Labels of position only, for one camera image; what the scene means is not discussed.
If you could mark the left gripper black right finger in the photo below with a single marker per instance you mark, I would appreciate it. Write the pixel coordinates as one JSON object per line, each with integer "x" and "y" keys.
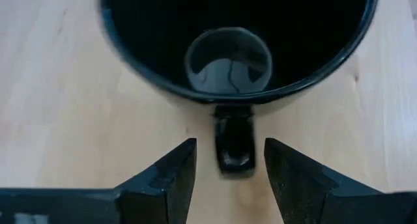
{"x": 306, "y": 198}

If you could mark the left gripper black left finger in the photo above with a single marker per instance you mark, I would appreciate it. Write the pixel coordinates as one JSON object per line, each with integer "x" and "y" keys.
{"x": 156, "y": 201}

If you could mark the black mug black interior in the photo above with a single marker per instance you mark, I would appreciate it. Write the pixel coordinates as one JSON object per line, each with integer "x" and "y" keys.
{"x": 234, "y": 139}

